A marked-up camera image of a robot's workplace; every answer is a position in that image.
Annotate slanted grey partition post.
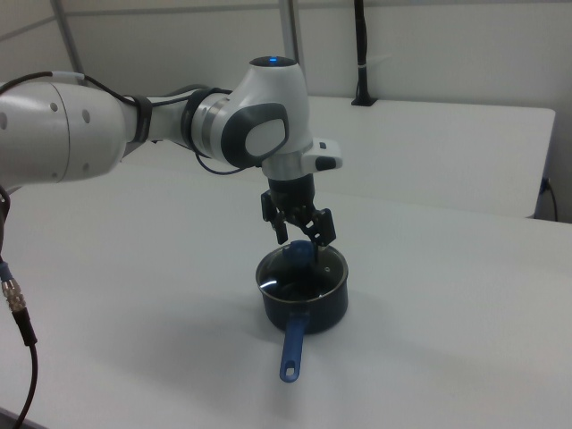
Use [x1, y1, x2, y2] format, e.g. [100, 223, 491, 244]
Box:
[55, 0, 86, 75]

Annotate dark saucepan with blue handle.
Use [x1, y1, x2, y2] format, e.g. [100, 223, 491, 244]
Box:
[256, 244, 350, 383]

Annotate black pole with base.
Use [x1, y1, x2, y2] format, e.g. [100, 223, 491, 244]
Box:
[350, 0, 378, 107]

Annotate thick black cable with metal connector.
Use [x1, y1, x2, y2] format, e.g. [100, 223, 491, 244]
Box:
[0, 182, 39, 429]

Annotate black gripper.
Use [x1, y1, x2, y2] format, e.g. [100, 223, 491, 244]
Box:
[260, 173, 337, 261]

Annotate glass lid with blue knob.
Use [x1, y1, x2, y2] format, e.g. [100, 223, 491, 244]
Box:
[256, 240, 349, 302]

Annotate black cable with blue plug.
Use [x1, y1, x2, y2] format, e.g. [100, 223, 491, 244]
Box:
[538, 177, 560, 221]

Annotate vertical grey partition post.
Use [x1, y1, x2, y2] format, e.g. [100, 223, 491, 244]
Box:
[280, 0, 309, 86]

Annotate thin dark cable on arm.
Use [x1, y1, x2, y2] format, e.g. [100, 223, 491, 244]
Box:
[0, 71, 265, 176]

